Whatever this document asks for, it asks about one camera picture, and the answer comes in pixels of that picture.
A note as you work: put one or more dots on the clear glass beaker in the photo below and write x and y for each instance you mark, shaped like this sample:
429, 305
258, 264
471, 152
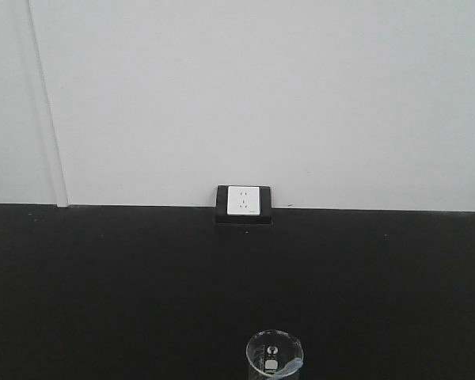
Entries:
274, 354

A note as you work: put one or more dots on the black socket mounting box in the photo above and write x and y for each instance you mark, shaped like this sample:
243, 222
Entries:
264, 219

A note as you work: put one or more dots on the white wall power socket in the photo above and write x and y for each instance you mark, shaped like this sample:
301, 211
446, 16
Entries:
243, 201

